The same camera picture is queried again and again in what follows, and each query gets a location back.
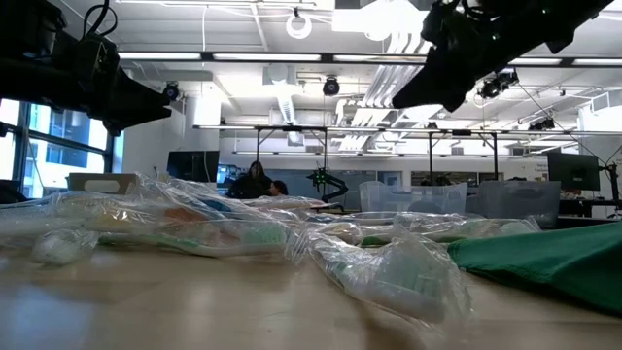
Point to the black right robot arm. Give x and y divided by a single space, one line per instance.
559 19

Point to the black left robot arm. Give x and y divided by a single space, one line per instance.
24 78

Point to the smoky grey plastic bin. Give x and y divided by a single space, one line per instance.
520 204

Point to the green cloth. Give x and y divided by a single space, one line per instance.
559 262

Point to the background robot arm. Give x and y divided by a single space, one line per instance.
330 184

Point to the black overhead rig frame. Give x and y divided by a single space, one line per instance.
291 128

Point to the grey air duct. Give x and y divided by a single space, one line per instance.
286 97

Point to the black monitor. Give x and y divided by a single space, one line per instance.
194 165
573 171

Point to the person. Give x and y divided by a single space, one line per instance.
278 188
252 185

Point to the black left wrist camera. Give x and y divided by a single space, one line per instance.
97 63

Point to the large window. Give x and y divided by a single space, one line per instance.
73 160

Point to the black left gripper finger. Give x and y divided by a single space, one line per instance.
141 107

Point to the ceiling light strip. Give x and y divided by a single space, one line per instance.
267 57
597 62
160 56
534 61
379 58

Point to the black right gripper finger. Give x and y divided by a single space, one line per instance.
437 82

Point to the frosted white plastic bin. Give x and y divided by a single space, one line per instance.
80 184

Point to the clear plastic bin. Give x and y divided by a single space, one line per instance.
437 199

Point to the black ceiling camera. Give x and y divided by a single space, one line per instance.
331 86
171 91
495 86
542 125

